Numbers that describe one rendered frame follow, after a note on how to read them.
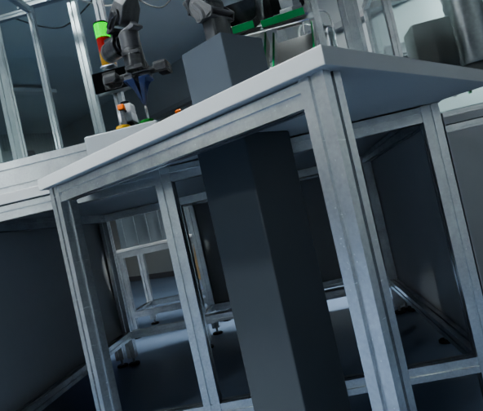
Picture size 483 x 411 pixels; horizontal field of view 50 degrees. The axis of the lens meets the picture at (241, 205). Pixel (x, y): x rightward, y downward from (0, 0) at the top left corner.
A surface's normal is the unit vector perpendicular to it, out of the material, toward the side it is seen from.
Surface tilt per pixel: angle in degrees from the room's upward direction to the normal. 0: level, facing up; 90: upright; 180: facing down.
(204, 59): 90
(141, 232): 90
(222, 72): 90
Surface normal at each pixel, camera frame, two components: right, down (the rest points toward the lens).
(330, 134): -0.68, 0.14
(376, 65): 0.70, -0.17
